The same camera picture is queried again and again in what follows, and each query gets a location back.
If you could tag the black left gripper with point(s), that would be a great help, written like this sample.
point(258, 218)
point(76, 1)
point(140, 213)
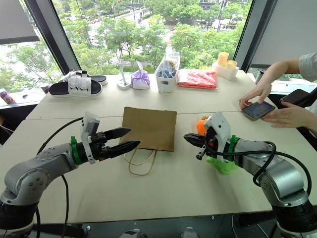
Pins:
point(99, 148)

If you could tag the brown paper bag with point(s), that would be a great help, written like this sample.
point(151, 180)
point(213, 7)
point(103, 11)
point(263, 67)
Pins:
point(151, 129)

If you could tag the white bin with packets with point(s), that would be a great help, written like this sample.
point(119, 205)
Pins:
point(167, 77)

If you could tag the smartphone with lit screen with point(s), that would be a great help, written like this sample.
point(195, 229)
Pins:
point(257, 109)

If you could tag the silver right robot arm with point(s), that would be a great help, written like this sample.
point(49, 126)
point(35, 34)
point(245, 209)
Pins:
point(277, 173)

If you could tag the red and white can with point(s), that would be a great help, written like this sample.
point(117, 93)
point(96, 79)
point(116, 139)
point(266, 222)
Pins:
point(7, 96)

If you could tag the person's right forearm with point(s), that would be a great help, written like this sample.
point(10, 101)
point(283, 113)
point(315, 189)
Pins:
point(282, 70)

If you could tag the small white stand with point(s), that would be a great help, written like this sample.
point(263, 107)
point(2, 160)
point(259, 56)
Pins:
point(123, 80)

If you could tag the grey shirt sleeve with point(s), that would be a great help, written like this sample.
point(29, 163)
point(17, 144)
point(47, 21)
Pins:
point(309, 65)

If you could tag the short yellow cup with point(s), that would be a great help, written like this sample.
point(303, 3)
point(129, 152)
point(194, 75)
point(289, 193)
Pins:
point(232, 65)

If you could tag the metal tumbler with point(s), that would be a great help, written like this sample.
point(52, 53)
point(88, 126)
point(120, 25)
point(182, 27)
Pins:
point(260, 77)

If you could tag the green toy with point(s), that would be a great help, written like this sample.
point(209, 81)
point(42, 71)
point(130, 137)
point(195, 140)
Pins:
point(223, 167)

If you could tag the orange toy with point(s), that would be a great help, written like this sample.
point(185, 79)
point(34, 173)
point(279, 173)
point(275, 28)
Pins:
point(200, 126)

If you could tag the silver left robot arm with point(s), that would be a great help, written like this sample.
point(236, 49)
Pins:
point(29, 173)

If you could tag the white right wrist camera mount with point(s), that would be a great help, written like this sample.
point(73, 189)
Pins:
point(220, 126)

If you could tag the person's right hand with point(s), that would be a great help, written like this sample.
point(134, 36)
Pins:
point(260, 93)

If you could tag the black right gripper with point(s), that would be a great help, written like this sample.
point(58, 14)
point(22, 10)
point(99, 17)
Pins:
point(211, 143)

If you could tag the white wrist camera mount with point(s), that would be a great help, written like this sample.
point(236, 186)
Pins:
point(220, 126)
point(90, 124)

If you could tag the tall yellow cup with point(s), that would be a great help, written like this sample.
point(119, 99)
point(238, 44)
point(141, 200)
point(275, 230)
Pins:
point(223, 59)

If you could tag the person's left hand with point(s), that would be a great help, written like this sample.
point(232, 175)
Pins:
point(292, 116)

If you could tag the black and white slipper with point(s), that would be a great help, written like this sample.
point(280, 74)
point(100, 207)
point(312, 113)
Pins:
point(97, 78)
point(76, 85)

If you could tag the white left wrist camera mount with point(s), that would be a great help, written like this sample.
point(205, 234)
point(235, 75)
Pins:
point(90, 124)

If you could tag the red plastic packet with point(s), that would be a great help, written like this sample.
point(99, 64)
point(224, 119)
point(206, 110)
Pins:
point(198, 78)

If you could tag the small white red cup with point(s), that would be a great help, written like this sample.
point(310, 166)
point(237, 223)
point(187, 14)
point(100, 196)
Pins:
point(45, 88)

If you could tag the purple pouch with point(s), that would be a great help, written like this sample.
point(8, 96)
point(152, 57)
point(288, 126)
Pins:
point(140, 79)

